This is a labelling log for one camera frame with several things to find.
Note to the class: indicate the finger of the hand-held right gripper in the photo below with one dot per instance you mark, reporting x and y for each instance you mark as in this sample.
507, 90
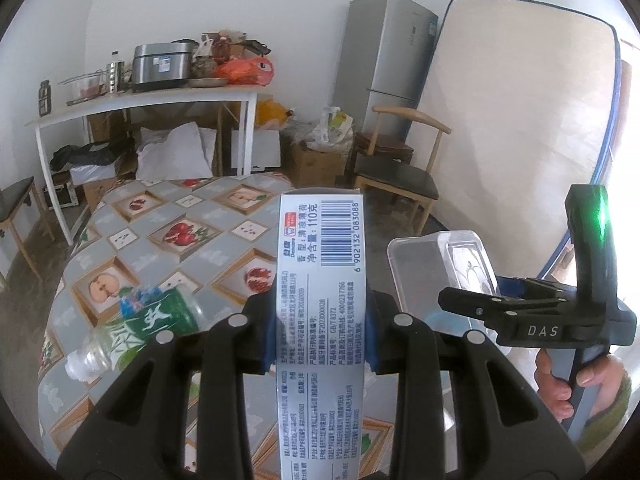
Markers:
540, 286
510, 307

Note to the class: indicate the dark metal case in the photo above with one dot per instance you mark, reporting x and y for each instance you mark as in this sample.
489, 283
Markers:
60, 197

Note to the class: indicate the brown cardboard box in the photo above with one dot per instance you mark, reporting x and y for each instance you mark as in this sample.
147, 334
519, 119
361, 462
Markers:
317, 165

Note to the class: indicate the orange plastic bag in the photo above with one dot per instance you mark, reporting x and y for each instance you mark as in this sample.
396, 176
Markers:
245, 71

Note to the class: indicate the person's right hand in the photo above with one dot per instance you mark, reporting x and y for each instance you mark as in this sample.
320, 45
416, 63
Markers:
552, 385

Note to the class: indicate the wooden chair with black seat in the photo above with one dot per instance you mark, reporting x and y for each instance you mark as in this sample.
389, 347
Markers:
395, 180

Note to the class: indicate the white plastic bags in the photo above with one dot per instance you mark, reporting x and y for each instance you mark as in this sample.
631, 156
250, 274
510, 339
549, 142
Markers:
327, 127

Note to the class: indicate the fruit printed tablecloth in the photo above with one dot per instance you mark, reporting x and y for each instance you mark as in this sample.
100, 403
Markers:
165, 240

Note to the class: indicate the dark glass jar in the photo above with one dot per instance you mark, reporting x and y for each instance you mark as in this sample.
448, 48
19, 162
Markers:
45, 97

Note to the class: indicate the glass bowl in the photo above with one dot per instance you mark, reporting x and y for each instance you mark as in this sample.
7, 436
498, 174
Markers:
85, 87

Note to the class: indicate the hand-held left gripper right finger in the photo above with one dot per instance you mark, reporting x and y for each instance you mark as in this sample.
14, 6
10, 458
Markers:
380, 332

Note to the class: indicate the silver rice cooker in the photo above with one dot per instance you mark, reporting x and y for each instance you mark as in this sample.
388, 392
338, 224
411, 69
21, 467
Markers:
162, 65

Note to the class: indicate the clear bottle with green label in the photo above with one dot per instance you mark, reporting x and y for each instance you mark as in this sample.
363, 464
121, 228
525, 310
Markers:
150, 320

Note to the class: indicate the black cloth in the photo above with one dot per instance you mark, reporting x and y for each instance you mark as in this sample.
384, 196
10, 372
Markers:
90, 155

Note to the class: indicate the yellow white toothpaste box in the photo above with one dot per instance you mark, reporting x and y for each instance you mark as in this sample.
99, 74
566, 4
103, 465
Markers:
325, 260

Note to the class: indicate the white foam box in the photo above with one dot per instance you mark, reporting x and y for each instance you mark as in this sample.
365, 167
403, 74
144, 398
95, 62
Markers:
97, 172

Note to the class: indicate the clear plastic container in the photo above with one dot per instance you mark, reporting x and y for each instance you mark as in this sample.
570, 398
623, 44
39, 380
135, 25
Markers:
425, 270

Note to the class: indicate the white side table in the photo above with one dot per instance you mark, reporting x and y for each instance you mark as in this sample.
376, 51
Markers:
150, 99

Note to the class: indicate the person's right forearm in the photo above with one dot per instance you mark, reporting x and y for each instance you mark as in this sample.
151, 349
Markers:
612, 412

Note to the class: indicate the metal plate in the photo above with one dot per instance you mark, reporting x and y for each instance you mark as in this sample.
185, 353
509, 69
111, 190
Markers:
207, 82

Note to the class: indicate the white mattress with blue edge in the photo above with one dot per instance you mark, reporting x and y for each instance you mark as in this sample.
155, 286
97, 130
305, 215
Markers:
510, 125

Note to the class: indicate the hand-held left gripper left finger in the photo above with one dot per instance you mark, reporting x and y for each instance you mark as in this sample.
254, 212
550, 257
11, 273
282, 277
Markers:
270, 345

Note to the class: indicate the white pillow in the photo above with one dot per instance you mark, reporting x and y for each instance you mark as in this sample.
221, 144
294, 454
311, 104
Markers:
172, 155

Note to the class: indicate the grey refrigerator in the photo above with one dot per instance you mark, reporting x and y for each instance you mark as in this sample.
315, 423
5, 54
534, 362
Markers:
390, 55

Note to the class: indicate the yellow plastic bag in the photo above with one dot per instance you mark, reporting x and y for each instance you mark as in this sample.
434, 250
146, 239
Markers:
272, 112

